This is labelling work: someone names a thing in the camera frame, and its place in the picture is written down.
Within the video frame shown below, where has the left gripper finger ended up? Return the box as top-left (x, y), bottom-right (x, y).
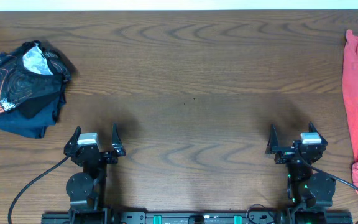
top-left (63, 126), bottom-right (81, 156)
top-left (111, 123), bottom-right (126, 156)

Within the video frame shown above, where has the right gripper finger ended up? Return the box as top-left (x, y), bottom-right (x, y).
top-left (265, 124), bottom-right (279, 154)
top-left (308, 121), bottom-right (328, 146)

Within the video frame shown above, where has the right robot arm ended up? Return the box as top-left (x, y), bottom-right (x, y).
top-left (266, 123), bottom-right (336, 223)

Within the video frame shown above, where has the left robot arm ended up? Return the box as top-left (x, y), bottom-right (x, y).
top-left (63, 124), bottom-right (126, 224)

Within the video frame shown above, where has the navy blue folded garment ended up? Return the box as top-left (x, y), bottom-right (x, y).
top-left (0, 94), bottom-right (66, 139)

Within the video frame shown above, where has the black patterned folded garment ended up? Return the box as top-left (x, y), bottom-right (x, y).
top-left (0, 40), bottom-right (71, 119)

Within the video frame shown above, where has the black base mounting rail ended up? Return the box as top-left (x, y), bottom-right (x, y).
top-left (40, 209), bottom-right (353, 224)

